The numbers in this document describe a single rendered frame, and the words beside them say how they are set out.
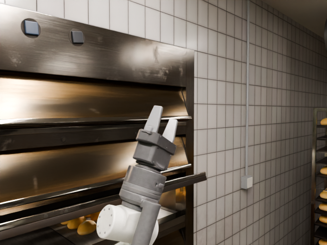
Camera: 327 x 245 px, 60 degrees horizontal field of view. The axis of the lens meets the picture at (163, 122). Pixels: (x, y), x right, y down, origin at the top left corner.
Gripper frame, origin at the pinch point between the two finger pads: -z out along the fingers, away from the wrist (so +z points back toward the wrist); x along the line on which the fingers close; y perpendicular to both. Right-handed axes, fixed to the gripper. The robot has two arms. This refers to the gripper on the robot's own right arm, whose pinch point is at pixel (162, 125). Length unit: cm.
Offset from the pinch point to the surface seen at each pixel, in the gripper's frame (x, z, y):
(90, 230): -58, 41, 56
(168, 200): -102, 18, 43
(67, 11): -3, -37, 57
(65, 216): -19, 31, 36
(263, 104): -161, -73, 16
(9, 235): -4, 39, 39
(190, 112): -83, -32, 36
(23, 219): -7, 34, 40
